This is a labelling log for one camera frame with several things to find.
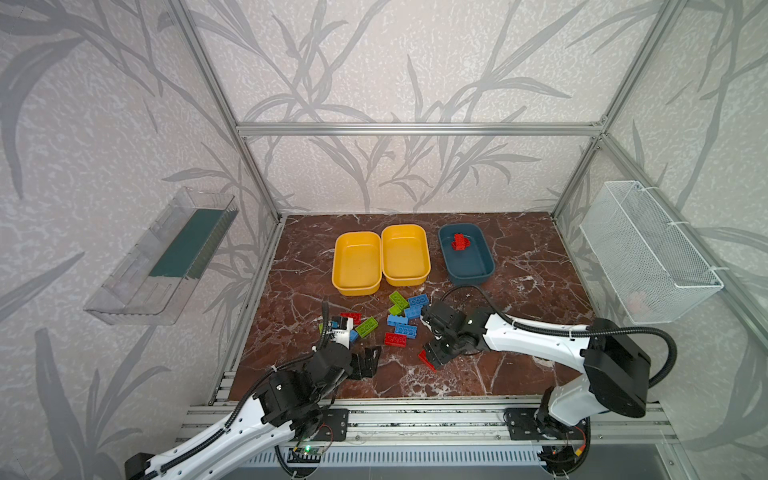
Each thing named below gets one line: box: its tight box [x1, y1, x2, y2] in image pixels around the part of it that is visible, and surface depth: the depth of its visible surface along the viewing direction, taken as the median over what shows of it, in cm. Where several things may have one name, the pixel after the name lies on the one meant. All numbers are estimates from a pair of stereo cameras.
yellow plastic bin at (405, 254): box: [381, 224, 431, 286], surface depth 107 cm
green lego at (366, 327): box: [355, 317, 379, 338], surface depth 91 cm
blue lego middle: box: [386, 314, 408, 326], surface depth 91 cm
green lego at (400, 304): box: [388, 291, 410, 316], surface depth 96 cm
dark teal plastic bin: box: [438, 223, 495, 286], surface depth 110 cm
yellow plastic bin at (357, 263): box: [331, 231, 383, 297], surface depth 107 cm
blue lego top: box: [408, 294, 429, 306], surface depth 97 cm
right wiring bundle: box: [537, 426, 587, 479], surface depth 72 cm
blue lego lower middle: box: [395, 324, 418, 339], surface depth 90 cm
